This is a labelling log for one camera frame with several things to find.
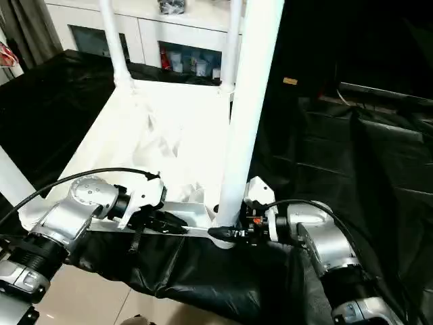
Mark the long black bar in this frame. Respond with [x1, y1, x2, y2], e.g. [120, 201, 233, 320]
[339, 81, 433, 103]

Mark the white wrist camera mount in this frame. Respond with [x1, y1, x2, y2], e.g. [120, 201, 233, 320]
[245, 175, 281, 243]
[116, 175, 168, 230]

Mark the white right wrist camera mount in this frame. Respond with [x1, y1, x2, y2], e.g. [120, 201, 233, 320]
[245, 175, 281, 243]

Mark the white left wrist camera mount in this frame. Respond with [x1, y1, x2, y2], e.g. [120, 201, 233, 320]
[116, 175, 168, 230]

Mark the dark robot foot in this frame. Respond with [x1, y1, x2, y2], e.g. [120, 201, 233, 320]
[121, 314, 157, 325]

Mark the grey curtain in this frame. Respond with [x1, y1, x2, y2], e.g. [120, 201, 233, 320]
[0, 0, 64, 70]

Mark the white cabinet with glass doors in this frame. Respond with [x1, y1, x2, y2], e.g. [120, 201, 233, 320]
[45, 0, 245, 85]

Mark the black left wrist camera cable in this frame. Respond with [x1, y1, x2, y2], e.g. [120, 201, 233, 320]
[0, 168, 160, 228]

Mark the black glossy mat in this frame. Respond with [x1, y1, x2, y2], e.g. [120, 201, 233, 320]
[0, 49, 433, 325]

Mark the red patterned cloth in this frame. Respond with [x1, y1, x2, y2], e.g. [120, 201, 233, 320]
[0, 42, 20, 68]

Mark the white plastic table top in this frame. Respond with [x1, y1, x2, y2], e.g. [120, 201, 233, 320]
[18, 78, 244, 251]

